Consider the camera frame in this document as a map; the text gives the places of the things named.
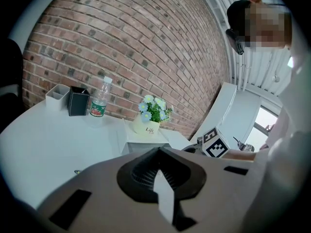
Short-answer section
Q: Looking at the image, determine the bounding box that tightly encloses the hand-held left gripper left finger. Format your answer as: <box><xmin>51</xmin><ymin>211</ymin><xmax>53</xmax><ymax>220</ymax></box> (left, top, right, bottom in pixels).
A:
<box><xmin>36</xmin><ymin>147</ymin><xmax>174</xmax><ymax>233</ymax></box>

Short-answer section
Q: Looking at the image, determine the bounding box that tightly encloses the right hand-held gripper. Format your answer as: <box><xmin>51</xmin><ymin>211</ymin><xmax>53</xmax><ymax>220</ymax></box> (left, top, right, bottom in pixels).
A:
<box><xmin>182</xmin><ymin>127</ymin><xmax>231</xmax><ymax>160</ymax></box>

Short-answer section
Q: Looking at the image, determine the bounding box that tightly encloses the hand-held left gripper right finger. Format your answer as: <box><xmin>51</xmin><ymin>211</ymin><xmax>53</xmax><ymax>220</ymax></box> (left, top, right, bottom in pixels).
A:
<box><xmin>159</xmin><ymin>147</ymin><xmax>265</xmax><ymax>233</ymax></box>

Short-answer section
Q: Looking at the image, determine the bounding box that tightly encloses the white grey storage box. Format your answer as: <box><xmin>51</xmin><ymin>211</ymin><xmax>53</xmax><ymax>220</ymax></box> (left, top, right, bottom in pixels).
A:
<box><xmin>116</xmin><ymin>119</ymin><xmax>193</xmax><ymax>155</ymax></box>

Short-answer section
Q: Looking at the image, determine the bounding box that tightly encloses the person's right forearm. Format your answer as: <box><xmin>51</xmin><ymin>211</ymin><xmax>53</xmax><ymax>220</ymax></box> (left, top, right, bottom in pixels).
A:
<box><xmin>223</xmin><ymin>149</ymin><xmax>257</xmax><ymax>161</ymax></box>

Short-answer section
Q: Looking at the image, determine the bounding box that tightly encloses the cream pot with blue flowers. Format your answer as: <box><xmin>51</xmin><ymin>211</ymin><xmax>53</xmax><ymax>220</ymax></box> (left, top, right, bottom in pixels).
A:
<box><xmin>132</xmin><ymin>94</ymin><xmax>174</xmax><ymax>137</ymax></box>

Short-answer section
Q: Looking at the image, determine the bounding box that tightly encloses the white upright panel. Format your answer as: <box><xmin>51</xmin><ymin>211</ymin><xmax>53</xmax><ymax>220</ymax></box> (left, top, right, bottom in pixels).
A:
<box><xmin>189</xmin><ymin>81</ymin><xmax>263</xmax><ymax>152</ymax></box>

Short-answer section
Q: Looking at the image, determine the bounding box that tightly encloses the person's white shirt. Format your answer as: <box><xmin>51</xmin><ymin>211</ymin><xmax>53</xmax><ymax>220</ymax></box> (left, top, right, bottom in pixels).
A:
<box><xmin>242</xmin><ymin>40</ymin><xmax>311</xmax><ymax>233</ymax></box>

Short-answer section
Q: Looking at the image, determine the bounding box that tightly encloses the clear plastic water bottle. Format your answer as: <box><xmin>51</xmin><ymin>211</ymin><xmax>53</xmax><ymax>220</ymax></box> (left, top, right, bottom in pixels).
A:
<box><xmin>89</xmin><ymin>76</ymin><xmax>113</xmax><ymax>117</ymax></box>

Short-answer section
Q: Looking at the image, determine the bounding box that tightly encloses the black square pen holder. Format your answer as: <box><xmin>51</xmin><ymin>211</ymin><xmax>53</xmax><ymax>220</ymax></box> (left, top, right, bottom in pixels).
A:
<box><xmin>67</xmin><ymin>85</ymin><xmax>91</xmax><ymax>117</ymax></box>

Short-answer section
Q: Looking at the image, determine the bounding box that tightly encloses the white divided pen holder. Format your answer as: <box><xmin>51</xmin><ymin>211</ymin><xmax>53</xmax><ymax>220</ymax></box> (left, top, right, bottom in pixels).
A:
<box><xmin>45</xmin><ymin>83</ymin><xmax>71</xmax><ymax>112</ymax></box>

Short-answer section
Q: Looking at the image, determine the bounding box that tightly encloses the person's head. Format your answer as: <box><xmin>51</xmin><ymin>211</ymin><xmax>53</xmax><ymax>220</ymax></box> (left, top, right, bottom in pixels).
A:
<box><xmin>244</xmin><ymin>0</ymin><xmax>293</xmax><ymax>55</ymax></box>

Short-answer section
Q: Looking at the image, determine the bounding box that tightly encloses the black head-worn camera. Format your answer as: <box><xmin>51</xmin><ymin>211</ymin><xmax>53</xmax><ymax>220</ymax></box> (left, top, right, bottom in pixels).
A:
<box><xmin>225</xmin><ymin>28</ymin><xmax>244</xmax><ymax>56</ymax></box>

